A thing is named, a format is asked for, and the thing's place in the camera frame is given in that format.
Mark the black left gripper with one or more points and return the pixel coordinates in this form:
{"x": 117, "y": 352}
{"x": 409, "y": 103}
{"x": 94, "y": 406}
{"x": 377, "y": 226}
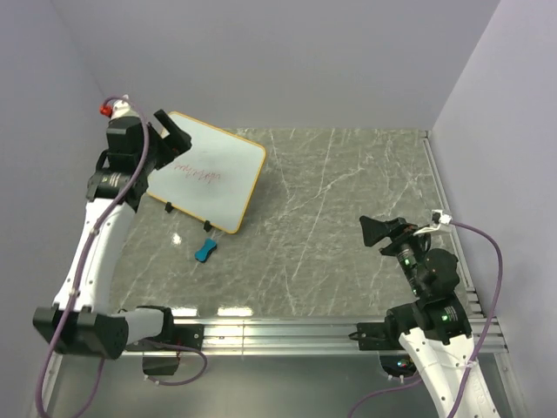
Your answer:
{"x": 178, "y": 138}

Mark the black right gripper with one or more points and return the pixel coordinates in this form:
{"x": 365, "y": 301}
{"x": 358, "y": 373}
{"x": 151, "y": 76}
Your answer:
{"x": 372, "y": 230}

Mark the yellow framed whiteboard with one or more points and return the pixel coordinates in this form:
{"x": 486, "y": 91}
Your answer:
{"x": 213, "y": 181}

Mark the blue whiteboard eraser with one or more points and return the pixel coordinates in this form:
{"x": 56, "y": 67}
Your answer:
{"x": 206, "y": 250}

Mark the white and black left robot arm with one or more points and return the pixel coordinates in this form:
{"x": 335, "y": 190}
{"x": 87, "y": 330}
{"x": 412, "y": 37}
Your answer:
{"x": 79, "y": 321}

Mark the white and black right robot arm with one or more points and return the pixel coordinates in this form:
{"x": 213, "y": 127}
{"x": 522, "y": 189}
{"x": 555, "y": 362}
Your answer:
{"x": 434, "y": 329}

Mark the black whiteboard foot left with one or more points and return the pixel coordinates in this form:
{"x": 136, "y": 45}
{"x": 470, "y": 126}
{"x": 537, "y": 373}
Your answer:
{"x": 169, "y": 206}

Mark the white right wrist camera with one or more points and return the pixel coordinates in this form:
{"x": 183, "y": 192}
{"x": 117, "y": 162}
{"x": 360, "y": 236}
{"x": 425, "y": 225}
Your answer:
{"x": 441, "y": 222}

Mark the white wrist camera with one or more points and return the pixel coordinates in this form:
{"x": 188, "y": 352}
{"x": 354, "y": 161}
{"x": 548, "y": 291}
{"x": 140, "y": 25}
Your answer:
{"x": 118, "y": 108}
{"x": 441, "y": 222}

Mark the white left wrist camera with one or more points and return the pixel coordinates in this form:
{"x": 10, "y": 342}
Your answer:
{"x": 118, "y": 108}

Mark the aluminium right side rail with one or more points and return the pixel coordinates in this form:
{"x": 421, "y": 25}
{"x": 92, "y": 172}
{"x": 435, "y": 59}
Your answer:
{"x": 472, "y": 297}

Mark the aluminium rail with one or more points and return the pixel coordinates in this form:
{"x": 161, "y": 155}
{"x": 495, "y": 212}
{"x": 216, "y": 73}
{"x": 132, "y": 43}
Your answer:
{"x": 239, "y": 336}
{"x": 472, "y": 297}

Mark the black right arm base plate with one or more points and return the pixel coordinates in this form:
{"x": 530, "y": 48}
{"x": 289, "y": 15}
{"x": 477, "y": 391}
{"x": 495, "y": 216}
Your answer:
{"x": 374, "y": 336}

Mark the aluminium front rail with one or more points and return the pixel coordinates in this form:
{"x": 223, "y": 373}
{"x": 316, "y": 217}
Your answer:
{"x": 239, "y": 336}

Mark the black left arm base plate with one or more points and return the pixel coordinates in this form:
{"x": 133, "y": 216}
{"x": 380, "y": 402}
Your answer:
{"x": 183, "y": 335}

